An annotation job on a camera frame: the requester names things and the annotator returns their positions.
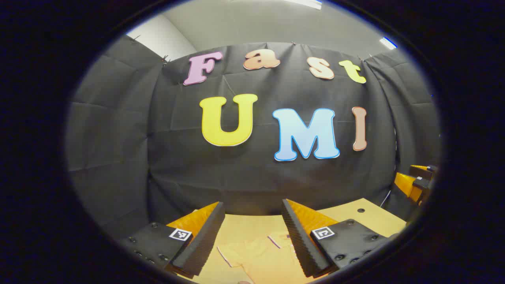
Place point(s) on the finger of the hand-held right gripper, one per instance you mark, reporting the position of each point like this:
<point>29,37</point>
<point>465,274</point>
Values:
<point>404,183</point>
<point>422,170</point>

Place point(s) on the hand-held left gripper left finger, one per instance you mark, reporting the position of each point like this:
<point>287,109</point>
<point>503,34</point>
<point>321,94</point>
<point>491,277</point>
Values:
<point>201,244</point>

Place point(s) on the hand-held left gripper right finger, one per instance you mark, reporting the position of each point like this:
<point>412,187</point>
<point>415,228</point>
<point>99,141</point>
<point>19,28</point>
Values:
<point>300,244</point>

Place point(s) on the orange T-shirt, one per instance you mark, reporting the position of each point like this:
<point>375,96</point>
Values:
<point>260,260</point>

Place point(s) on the black backdrop cloth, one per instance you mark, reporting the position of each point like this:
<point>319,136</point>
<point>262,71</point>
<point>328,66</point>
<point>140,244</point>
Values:
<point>252,177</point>

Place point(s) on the ceiling light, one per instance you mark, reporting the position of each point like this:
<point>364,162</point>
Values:
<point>305,3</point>
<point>388,43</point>

